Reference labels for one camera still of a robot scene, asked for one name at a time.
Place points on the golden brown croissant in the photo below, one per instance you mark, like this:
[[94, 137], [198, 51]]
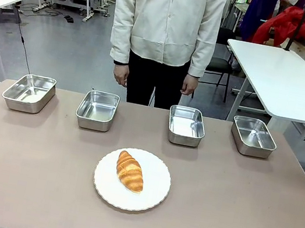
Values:
[[129, 172]]

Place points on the person left forearm cream sleeve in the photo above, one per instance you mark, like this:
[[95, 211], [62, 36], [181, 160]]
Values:
[[204, 52]]

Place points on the person right forearm cream sleeve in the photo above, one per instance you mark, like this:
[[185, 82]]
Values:
[[121, 37]]

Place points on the rectangular stainless steel container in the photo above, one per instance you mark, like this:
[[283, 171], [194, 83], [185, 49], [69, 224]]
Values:
[[30, 92], [186, 125], [253, 137], [97, 110]]

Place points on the person left hand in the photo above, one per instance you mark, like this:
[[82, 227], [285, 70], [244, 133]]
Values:
[[190, 84]]

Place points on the person right hand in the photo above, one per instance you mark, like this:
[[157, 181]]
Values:
[[120, 74]]

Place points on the large white table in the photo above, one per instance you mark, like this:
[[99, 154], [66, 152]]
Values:
[[280, 77]]

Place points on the black clamp pole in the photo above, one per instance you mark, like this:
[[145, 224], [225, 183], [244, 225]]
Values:
[[298, 24]]

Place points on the red cloth pile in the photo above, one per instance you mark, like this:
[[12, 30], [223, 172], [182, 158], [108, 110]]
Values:
[[283, 25]]

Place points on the black folding chair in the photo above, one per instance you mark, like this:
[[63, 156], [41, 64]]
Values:
[[220, 64]]

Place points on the purple hanging cloth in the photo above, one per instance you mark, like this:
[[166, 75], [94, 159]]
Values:
[[256, 11]]

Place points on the person black trousers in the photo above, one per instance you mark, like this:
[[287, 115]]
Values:
[[154, 85]]

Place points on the person torso in cream shirt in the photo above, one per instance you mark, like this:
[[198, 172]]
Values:
[[169, 16]]

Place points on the white scalloped plate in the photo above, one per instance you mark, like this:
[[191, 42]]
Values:
[[153, 191]]

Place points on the white power strip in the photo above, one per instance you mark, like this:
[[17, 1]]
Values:
[[42, 7]]

